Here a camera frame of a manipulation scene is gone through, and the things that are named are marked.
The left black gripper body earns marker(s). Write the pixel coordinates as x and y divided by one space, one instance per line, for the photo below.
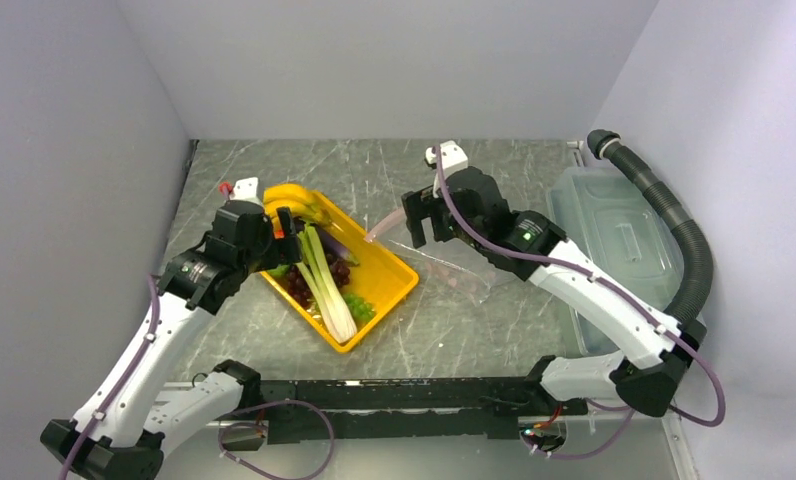
265 254

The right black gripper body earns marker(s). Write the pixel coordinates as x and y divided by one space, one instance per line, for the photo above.
466 240

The celery stalk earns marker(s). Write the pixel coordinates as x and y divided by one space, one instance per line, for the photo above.
316 272

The clear zip top bag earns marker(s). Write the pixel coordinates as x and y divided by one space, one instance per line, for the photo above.
453 263

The yellow plastic tray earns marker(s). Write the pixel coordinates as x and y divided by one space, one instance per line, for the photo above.
381 278

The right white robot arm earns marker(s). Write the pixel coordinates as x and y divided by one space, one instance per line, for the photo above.
654 344

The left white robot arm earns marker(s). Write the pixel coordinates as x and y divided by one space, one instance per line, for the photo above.
118 433

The green custard apple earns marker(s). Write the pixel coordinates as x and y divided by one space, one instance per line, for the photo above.
279 272

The purple eggplant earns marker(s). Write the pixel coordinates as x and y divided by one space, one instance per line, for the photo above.
334 246

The yellow banana bunch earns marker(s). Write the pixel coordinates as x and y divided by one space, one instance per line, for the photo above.
301 202

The green grape bunch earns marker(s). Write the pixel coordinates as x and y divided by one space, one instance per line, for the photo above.
361 310

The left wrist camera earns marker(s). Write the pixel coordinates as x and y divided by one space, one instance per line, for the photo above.
246 189

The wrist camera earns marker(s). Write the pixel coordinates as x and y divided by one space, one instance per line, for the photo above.
452 155
246 189

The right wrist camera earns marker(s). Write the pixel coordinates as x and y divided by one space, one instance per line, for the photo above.
452 155

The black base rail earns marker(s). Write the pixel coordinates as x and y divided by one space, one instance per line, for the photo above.
496 408

